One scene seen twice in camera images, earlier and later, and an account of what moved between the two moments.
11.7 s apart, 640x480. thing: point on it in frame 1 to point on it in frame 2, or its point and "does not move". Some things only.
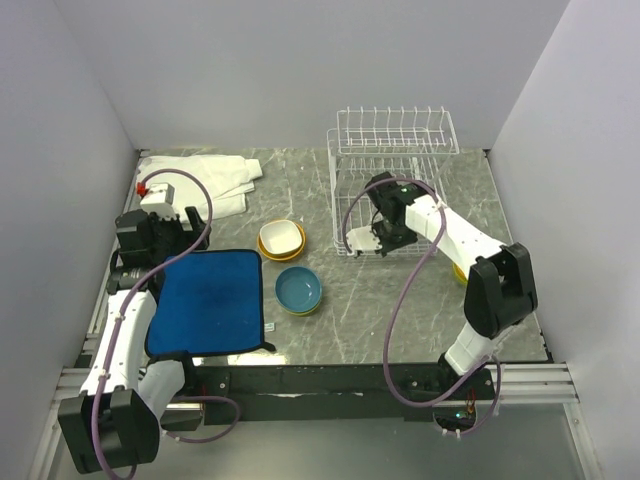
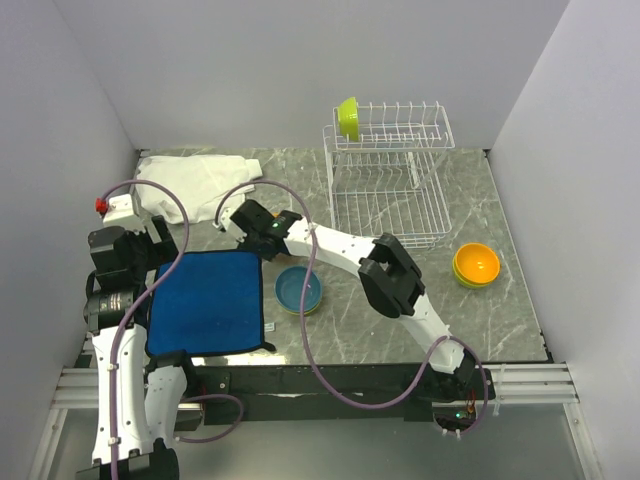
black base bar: [338, 394] does not move
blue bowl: [298, 289] does not move
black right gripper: [410, 238] to [246, 245]
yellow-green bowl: [303, 312] does not move
